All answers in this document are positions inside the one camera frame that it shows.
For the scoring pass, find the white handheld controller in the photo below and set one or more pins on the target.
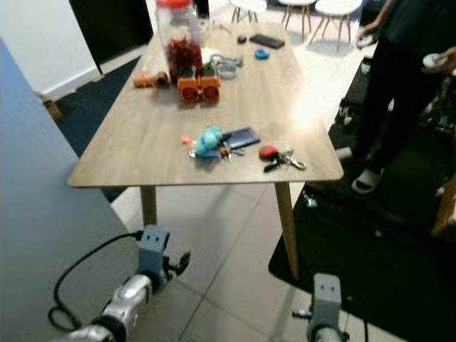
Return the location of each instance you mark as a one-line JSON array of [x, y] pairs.
[[431, 61], [366, 40]]

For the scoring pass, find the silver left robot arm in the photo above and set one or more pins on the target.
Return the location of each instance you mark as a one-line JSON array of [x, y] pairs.
[[128, 303]]

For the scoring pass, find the keys with red fob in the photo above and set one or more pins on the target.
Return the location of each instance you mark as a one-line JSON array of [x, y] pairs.
[[267, 152]]

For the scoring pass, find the person's left hand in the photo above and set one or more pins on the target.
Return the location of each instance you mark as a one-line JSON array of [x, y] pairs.
[[447, 60]]

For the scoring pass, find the person's right hand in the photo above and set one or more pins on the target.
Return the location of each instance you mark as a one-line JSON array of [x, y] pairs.
[[374, 30]]

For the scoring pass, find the black floor mat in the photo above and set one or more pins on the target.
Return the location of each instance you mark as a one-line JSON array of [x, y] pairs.
[[370, 263]]

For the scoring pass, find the small orange key tag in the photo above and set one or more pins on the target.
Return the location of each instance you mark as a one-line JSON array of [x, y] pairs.
[[185, 140]]

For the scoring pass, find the light wooden table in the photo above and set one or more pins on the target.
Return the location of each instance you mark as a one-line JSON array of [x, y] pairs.
[[157, 135]]

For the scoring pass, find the dark blue card wallet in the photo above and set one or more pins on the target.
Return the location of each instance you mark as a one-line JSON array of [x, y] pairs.
[[242, 137]]

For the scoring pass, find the orange and black device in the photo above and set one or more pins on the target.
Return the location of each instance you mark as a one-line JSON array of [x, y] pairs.
[[210, 89], [189, 90]]

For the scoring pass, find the wooden crate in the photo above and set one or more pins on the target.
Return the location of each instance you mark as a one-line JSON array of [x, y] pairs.
[[445, 206]]

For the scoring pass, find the dark blue carpet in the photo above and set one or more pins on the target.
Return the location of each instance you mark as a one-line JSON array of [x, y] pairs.
[[92, 107]]

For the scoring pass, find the brown cardboard box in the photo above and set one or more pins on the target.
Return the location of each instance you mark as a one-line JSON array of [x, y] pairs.
[[53, 108]]

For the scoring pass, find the grey metal clamp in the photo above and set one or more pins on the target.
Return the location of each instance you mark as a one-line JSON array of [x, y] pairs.
[[226, 68]]

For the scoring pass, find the black wheeled cart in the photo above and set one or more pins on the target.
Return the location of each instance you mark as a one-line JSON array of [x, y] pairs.
[[345, 96]]

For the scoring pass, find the clear jar with red lid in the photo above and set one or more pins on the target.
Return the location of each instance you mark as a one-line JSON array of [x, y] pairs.
[[178, 35]]

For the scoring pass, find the small dark round object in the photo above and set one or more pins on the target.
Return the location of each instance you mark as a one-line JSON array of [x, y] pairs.
[[241, 38]]

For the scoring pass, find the black smartphone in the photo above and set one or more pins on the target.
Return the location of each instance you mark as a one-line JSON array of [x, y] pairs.
[[266, 40]]

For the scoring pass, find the black door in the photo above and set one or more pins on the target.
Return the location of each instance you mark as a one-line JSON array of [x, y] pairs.
[[110, 32]]

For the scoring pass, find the person in dark clothes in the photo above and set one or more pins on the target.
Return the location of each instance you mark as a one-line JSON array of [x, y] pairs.
[[392, 85]]

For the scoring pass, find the white chair with wooden legs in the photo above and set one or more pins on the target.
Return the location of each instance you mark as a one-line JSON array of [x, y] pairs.
[[246, 6], [336, 7], [293, 6]]

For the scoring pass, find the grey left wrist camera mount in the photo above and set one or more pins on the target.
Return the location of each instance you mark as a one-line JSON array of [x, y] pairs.
[[154, 253]]

